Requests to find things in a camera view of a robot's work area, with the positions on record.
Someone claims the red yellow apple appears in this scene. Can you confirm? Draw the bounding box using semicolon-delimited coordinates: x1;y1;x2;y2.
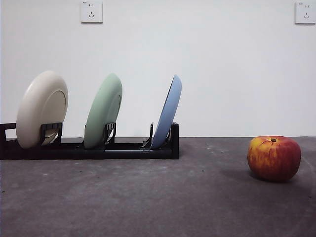
247;135;302;183

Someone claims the blue plate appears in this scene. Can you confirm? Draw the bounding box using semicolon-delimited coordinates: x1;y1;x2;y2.
150;74;183;150

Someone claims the cream plate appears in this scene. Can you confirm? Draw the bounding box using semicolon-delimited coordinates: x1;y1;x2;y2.
16;71;69;150

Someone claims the white wall socket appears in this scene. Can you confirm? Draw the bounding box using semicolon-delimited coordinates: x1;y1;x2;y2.
80;0;104;25
295;1;316;25

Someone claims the black plate rack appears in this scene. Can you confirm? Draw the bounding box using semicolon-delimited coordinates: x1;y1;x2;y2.
0;121;180;160

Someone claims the pale green plate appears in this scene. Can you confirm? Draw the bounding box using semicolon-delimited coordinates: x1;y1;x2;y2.
84;73;123;150

